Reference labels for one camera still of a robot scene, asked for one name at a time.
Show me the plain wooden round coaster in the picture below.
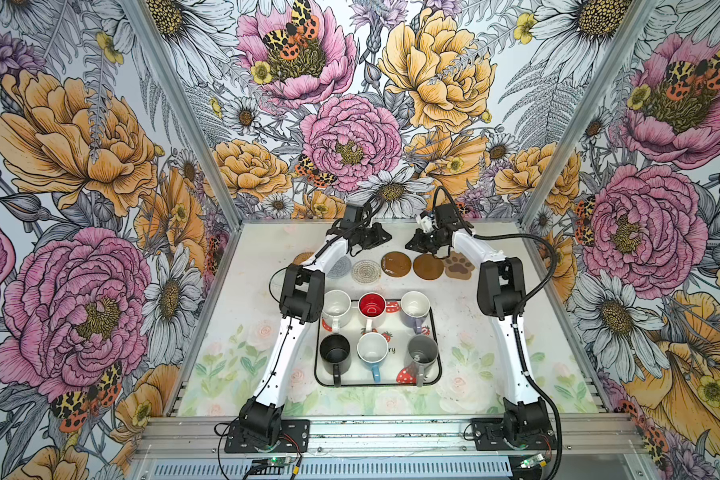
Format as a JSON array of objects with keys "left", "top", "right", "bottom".
[{"left": 412, "top": 254, "right": 445, "bottom": 281}]

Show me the paw shaped wooden coaster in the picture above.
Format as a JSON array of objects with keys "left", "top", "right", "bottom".
[{"left": 443, "top": 252, "right": 475, "bottom": 280}]

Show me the grey woven round coaster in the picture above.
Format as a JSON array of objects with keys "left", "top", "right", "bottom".
[{"left": 326, "top": 256, "right": 352, "bottom": 279}]

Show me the multicolour woven round coaster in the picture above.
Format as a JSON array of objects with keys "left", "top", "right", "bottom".
[{"left": 351, "top": 260, "right": 383, "bottom": 285}]

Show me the scratched dark wooden round coaster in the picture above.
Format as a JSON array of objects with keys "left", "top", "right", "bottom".
[{"left": 380, "top": 251, "right": 412, "bottom": 278}]

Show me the lavender mug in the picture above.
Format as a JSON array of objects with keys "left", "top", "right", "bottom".
[{"left": 399, "top": 291, "right": 431, "bottom": 334}]

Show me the grey mug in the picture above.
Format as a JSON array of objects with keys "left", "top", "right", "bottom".
[{"left": 406, "top": 334, "right": 439, "bottom": 387}]

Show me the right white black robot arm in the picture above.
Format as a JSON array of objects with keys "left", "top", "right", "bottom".
[{"left": 406, "top": 203, "right": 562, "bottom": 449}]

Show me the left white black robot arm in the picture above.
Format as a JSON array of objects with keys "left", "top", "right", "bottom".
[{"left": 229, "top": 200, "right": 391, "bottom": 449}]

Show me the red inside white mug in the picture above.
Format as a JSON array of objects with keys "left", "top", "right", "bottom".
[{"left": 358, "top": 292, "right": 387, "bottom": 333}]

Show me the strawberry print serving tray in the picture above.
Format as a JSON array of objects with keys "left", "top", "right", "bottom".
[{"left": 313, "top": 299, "right": 443, "bottom": 388}]

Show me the black mug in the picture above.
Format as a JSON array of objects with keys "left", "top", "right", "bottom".
[{"left": 319, "top": 334, "right": 352, "bottom": 387}]

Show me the blue handled white mug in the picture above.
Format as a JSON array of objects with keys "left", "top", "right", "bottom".
[{"left": 356, "top": 332, "right": 389, "bottom": 384}]

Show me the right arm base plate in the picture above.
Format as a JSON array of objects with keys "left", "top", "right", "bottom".
[{"left": 462, "top": 417, "right": 557, "bottom": 452}]

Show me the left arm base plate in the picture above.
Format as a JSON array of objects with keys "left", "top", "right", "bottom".
[{"left": 222, "top": 419, "right": 311, "bottom": 454}]

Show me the aluminium front rail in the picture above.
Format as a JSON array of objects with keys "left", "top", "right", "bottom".
[{"left": 134, "top": 413, "right": 646, "bottom": 460}]

